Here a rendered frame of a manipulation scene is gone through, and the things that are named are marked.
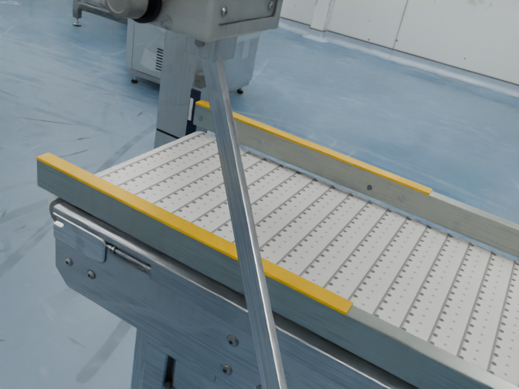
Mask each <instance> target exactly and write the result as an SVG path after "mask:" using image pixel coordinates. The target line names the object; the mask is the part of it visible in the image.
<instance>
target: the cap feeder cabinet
mask: <svg viewBox="0 0 519 389"><path fill-rule="evenodd" d="M259 39H260V32H255V33H251V34H247V35H243V36H238V38H237V43H236V52H235V56H234V57H233V58H231V59H226V60H223V61H222V63H223V67H224V71H225V75H226V82H227V87H228V91H229V93H230V92H232V91H234V90H237V89H239V88H240V89H239V90H237V93H243V90H242V87H244V86H246V85H249V81H250V80H252V78H253V69H254V65H255V60H256V52H257V48H258V43H259ZM164 42H165V29H163V28H161V27H158V26H156V25H152V24H149V23H138V22H135V21H134V20H132V19H127V43H126V56H125V68H127V72H128V73H130V74H133V75H134V79H132V80H131V82H132V83H138V81H137V80H136V76H139V77H141V78H144V79H147V80H150V81H152V82H155V83H158V84H160V82H161V67H162V58H163V50H164Z"/></svg>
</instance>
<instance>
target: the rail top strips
mask: <svg viewBox="0 0 519 389"><path fill-rule="evenodd" d="M195 104H198V105H199V106H202V107H205V108H207V109H210V106H209V102H206V101H204V100H200V101H197V102H195ZM232 114H233V118H234V119H235V120H238V121H241V122H243V123H246V124H249V125H250V126H253V127H256V128H259V129H261V130H264V131H266V132H268V133H271V134H274V135H277V136H278V137H282V138H284V139H286V140H289V141H292V142H294V143H296V144H299V145H302V146H304V147H307V148H310V149H311V150H314V151H317V152H320V153H322V154H325V155H327V156H329V157H332V158H335V159H337V160H339V161H343V162H345V163H347V164H350V165H353V166H355V167H359V168H361V169H363V170H365V171H368V172H371V173H373V174H376V175H378V176H381V177H383V178H386V179H389V180H390V181H394V182H396V183H398V184H402V185H404V186H406V187H408V188H411V189H414V190H416V191H420V192H422V193H424V194H426V195H429V194H430V193H431V191H432V189H431V188H428V187H426V186H424V185H421V184H418V183H415V182H414V181H410V180H408V179H405V178H402V177H400V176H398V175H396V174H392V173H390V172H387V171H384V170H382V169H380V168H377V167H374V166H372V165H370V164H366V163H364V162H362V161H358V160H356V159H354V158H352V157H349V156H346V155H343V154H340V153H338V152H336V151H333V150H330V149H328V148H326V147H322V146H320V145H318V144H315V143H312V142H310V141H308V140H305V139H302V138H300V137H296V136H294V135H292V134H289V133H286V132H284V131H282V130H278V129H276V128H274V127H271V126H268V125H266V124H264V123H260V122H258V121H256V120H253V119H250V118H248V117H244V116H243V115H240V114H237V113H234V112H232ZM36 159H37V160H39V161H41V162H43V163H44V164H47V165H49V166H50V167H53V168H55V169H56V170H58V171H61V172H63V173H64V174H67V175H69V176H70V177H72V178H75V179H77V180H78V181H81V182H83V183H84V184H87V185H89V186H90V187H92V188H95V189H97V190H98V191H101V192H103V193H104V194H106V195H108V196H110V197H112V198H114V199H116V200H118V201H120V202H122V203H124V204H126V205H128V206H130V207H132V208H134V209H136V210H138V211H140V212H142V213H144V214H146V215H148V216H150V217H152V218H154V219H156V220H158V221H160V222H162V223H164V224H166V225H168V226H170V227H172V228H173V229H175V230H177V231H179V232H181V233H183V234H185V235H187V236H189V237H191V238H193V239H195V240H197V241H199V242H201V243H203V244H205V245H207V246H209V247H211V248H213V249H215V250H217V251H219V252H221V253H223V254H225V255H227V256H229V257H231V258H233V259H235V260H237V261H239V260H238V255H237V251H236V245H235V244H233V243H231V242H229V241H227V240H225V239H223V238H221V237H219V236H217V235H215V234H213V233H211V232H209V231H207V230H205V229H203V228H201V227H199V226H197V225H195V224H193V223H191V222H189V221H187V220H185V219H183V218H181V217H178V216H177V215H174V214H172V213H171V212H169V211H166V210H164V209H163V208H160V207H158V206H157V205H154V204H152V203H150V202H149V201H146V200H144V199H143V198H140V197H138V196H137V195H135V194H132V193H130V192H129V191H126V190H124V189H123V188H119V187H118V186H116V185H114V184H111V183H110V182H108V181H105V180H104V179H102V178H99V177H97V176H96V175H94V174H91V173H90V172H88V171H85V170H84V169H82V168H80V167H77V166H76V165H74V164H71V163H70V162H68V161H65V160H63V159H61V158H59V157H57V156H55V155H53V154H51V153H46V154H42V155H40V156H38V157H36ZM261 259H262V263H263V270H264V274H265V275H266V276H269V277H270V278H272V279H275V280H276V281H278V282H281V283H282V284H284V285H286V286H289V287H290V288H292V289H295V290H296V291H298V292H300V293H303V294H304V295H306V296H308V297H310V298H311V299H314V300H316V301H318V302H319V303H322V304H324V305H325V306H328V307H330V308H332V309H333V310H336V311H338V312H339V313H342V314H344V315H346V314H347V312H348V311H349V309H350V308H351V307H352V305H353V302H351V301H349V300H347V299H345V298H343V297H341V296H339V295H337V294H335V293H333V292H331V291H329V290H327V289H325V288H323V287H321V286H319V285H317V284H315V283H313V282H311V281H309V280H307V279H305V278H303V277H301V276H299V275H297V274H294V273H292V272H290V271H288V270H286V269H284V268H282V267H280V266H278V265H276V264H274V263H272V262H270V261H268V260H266V259H264V258H262V257H261Z"/></svg>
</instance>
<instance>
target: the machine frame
mask: <svg viewBox="0 0 519 389"><path fill-rule="evenodd" d="M185 39H186V36H184V35H181V34H178V33H176V32H173V31H170V30H167V29H166V30H165V42H164V50H163V58H162V67H161V82H160V90H159V98H158V114H157V122H156V128H157V129H156V131H155V139H154V149H155V148H158V147H161V146H163V145H165V144H168V143H170V142H172V141H174V140H177V139H179V138H182V137H184V136H185V132H186V126H187V119H188V108H189V101H190V95H191V89H195V90H199V91H201V99H200V100H204V101H206V102H209V98H208V94H207V89H206V87H205V88H202V89H200V88H198V87H195V86H194V82H195V74H196V73H200V72H203V68H202V60H203V59H201V58H198V57H196V56H193V55H190V54H188V53H186V52H185ZM196 131H202V132H205V133H207V131H208V130H206V129H204V128H201V127H199V126H197V127H196ZM145 346H146V333H144V332H142V331H140V330H139V329H137V330H136V338H135V346H134V362H133V370H132V378H131V389H141V381H142V374H143V366H144V353H145Z"/></svg>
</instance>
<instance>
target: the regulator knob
mask: <svg viewBox="0 0 519 389"><path fill-rule="evenodd" d="M104 1H105V5H106V7H107V9H108V11H109V12H110V13H111V14H112V15H113V16H114V17H116V18H126V19H132V20H134V21H135V22H138V23H149V22H152V21H153V20H155V19H156V18H157V16H158V14H159V12H160V10H161V0H104Z"/></svg>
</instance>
